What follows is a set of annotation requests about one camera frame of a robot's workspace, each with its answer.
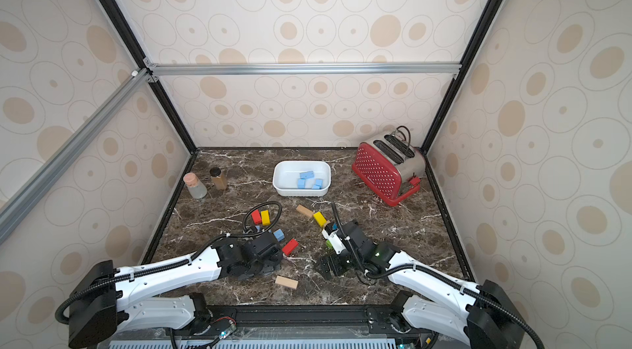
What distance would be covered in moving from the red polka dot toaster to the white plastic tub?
197 millimetres

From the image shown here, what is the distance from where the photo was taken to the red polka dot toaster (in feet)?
3.03

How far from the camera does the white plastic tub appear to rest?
103 cm
